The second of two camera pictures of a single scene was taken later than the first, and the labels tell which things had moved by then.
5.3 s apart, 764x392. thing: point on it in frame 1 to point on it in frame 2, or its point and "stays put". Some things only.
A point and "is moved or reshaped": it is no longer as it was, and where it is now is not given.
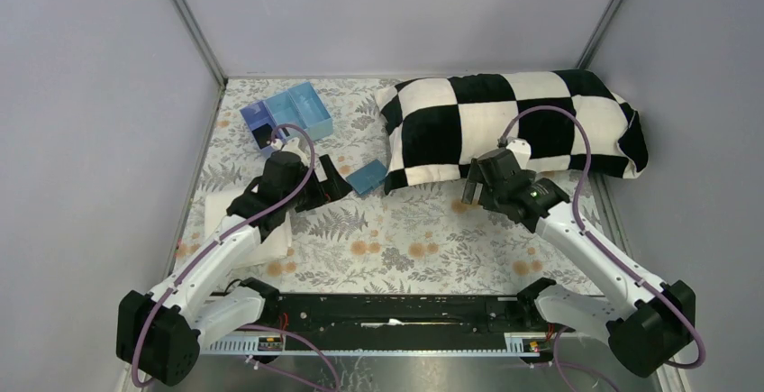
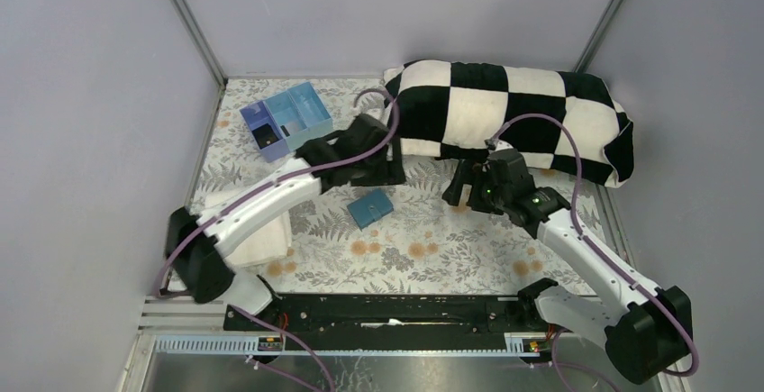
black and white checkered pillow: (565, 120) is moved or reshaped
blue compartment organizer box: (298, 106) stays put
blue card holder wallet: (368, 177) is moved or reshaped
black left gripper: (322, 180) to (386, 159)
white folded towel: (275, 242) stays put
